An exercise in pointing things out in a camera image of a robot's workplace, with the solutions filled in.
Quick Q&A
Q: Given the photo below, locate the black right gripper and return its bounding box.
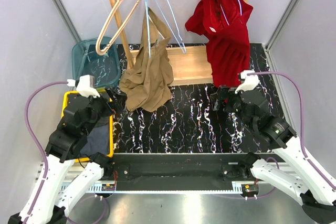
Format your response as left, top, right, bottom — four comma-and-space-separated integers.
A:
209, 84, 254, 130

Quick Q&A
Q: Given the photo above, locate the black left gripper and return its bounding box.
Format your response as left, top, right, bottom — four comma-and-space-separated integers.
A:
83, 86, 128, 134

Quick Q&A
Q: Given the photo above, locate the tan garment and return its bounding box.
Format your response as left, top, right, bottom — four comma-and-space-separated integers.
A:
119, 9, 174, 112

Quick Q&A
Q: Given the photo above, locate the red skirt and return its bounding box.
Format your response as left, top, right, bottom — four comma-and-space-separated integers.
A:
185, 0, 253, 87

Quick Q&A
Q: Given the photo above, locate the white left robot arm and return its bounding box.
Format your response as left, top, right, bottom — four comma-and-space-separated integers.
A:
8, 88, 125, 223

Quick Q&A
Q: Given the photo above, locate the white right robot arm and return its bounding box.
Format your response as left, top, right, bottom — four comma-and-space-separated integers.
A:
211, 87, 335, 223

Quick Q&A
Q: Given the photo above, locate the beige wooden hanger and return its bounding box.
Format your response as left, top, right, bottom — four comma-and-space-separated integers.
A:
96, 0, 140, 56

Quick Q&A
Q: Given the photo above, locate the teal plastic basket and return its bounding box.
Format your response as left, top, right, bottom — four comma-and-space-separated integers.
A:
72, 39, 121, 88

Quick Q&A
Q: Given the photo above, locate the black marble pattern mat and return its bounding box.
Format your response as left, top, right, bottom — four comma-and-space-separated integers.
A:
112, 42, 297, 154

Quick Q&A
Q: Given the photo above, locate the wooden clothes rack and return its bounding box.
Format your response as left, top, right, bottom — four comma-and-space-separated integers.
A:
101, 0, 258, 86

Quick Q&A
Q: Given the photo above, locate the yellow plastic bin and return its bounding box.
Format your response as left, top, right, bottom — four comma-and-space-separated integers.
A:
60, 90, 114, 163

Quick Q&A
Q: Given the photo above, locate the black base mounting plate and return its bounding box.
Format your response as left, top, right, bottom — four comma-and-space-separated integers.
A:
90, 153, 259, 191

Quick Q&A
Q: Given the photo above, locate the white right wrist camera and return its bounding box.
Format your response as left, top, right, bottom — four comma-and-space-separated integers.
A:
235, 70, 259, 94

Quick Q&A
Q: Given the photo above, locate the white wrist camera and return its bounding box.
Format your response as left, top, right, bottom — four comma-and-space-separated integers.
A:
67, 74, 100, 98
235, 70, 259, 94

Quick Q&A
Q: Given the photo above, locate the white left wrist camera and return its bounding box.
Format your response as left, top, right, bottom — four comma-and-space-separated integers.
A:
67, 74, 100, 98

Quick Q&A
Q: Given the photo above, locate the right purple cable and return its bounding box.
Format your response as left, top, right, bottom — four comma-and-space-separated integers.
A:
246, 71, 336, 200

